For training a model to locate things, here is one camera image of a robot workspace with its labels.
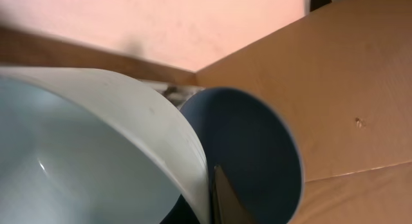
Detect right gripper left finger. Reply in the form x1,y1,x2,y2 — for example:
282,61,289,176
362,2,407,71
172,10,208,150
160,196,200,224

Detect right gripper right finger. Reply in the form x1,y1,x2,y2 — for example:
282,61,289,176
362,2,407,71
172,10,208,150
211,165,256,224

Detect dark blue plate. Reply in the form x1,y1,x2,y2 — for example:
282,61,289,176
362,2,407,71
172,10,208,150
180,88,304,224

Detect light blue bowl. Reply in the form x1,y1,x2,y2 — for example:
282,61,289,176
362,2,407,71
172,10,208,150
1,66,210,223

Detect grey dishwasher rack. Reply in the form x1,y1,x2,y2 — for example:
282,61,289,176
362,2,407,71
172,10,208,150
141,80,204,109

